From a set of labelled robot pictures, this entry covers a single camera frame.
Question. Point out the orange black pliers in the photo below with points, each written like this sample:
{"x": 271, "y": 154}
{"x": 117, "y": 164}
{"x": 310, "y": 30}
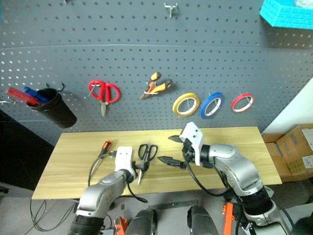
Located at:
{"x": 159, "y": 86}

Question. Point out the silver double pegboard hook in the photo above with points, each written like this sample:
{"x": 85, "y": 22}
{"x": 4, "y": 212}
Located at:
{"x": 171, "y": 8}

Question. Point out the red tape roll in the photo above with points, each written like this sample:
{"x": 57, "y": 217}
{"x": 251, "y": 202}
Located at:
{"x": 235, "y": 104}

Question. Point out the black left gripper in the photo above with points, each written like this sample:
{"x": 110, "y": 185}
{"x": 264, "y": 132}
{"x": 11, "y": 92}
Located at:
{"x": 134, "y": 167}

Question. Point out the orange bracket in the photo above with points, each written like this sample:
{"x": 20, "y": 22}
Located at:
{"x": 228, "y": 218}
{"x": 121, "y": 226}

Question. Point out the grey metal pegboard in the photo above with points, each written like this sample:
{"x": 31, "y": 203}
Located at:
{"x": 146, "y": 49}

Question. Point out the dark rounded shape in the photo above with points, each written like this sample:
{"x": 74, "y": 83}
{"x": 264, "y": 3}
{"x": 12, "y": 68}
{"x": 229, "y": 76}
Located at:
{"x": 143, "y": 222}
{"x": 201, "y": 221}

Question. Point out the black metal bar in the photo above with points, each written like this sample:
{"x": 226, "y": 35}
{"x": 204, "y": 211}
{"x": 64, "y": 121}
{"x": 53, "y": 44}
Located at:
{"x": 176, "y": 205}

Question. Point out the black plastic cup holder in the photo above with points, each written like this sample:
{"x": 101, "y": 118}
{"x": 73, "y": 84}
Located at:
{"x": 57, "y": 111}

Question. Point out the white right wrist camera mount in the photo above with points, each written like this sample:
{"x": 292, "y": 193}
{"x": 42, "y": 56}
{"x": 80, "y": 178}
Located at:
{"x": 193, "y": 137}

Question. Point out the yellow tape roll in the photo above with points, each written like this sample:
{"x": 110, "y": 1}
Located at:
{"x": 178, "y": 104}

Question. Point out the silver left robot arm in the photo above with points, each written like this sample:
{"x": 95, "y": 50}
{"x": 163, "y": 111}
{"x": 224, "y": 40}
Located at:
{"x": 102, "y": 191}

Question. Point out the labelled cardboard box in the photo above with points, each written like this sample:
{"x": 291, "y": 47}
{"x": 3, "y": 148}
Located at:
{"x": 296, "y": 151}

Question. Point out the blue tape roll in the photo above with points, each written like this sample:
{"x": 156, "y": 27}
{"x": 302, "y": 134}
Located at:
{"x": 204, "y": 107}

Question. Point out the wooden table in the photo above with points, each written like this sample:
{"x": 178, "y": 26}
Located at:
{"x": 73, "y": 159}

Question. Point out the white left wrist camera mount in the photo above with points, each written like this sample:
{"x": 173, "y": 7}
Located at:
{"x": 123, "y": 159}

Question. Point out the plain cardboard box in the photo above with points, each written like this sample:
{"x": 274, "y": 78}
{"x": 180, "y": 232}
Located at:
{"x": 272, "y": 151}

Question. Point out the black panel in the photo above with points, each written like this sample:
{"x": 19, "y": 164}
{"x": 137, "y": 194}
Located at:
{"x": 22, "y": 151}

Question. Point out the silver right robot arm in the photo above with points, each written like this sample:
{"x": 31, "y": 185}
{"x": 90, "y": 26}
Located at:
{"x": 234, "y": 164}

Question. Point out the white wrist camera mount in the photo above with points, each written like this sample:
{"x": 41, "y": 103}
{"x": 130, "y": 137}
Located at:
{"x": 123, "y": 159}
{"x": 193, "y": 137}

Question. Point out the orange black screwdriver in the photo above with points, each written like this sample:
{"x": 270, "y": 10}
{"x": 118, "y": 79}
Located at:
{"x": 107, "y": 147}

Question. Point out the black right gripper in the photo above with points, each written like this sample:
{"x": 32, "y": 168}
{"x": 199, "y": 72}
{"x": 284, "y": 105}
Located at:
{"x": 188, "y": 153}

